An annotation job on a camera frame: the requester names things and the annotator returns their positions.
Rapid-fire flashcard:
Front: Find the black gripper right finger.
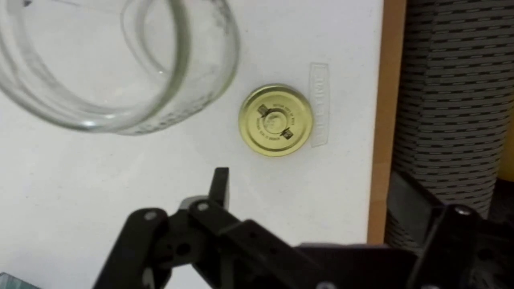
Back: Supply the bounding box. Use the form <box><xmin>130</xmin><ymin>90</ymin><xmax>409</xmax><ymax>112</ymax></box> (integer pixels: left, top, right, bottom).
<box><xmin>387</xmin><ymin>170</ymin><xmax>514</xmax><ymax>289</ymax></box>

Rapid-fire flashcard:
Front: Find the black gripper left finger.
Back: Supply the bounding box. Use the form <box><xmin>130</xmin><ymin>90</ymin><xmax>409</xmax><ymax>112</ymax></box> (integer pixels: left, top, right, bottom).
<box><xmin>93</xmin><ymin>167</ymin><xmax>323</xmax><ymax>289</ymax></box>

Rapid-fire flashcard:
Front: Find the gold metal jar lid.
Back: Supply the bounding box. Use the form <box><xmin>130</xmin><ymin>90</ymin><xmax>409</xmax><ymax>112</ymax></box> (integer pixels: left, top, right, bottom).
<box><xmin>237</xmin><ymin>84</ymin><xmax>316</xmax><ymax>159</ymax></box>

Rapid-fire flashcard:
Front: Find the dark grey sofa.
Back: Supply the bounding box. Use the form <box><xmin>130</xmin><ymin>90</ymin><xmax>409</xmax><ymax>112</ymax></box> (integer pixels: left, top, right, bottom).
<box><xmin>384</xmin><ymin>0</ymin><xmax>514</xmax><ymax>251</ymax></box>

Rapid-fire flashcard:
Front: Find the clear glass jar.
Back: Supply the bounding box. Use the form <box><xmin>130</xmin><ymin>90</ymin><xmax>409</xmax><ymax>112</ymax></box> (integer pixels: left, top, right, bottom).
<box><xmin>0</xmin><ymin>0</ymin><xmax>241</xmax><ymax>135</ymax></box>

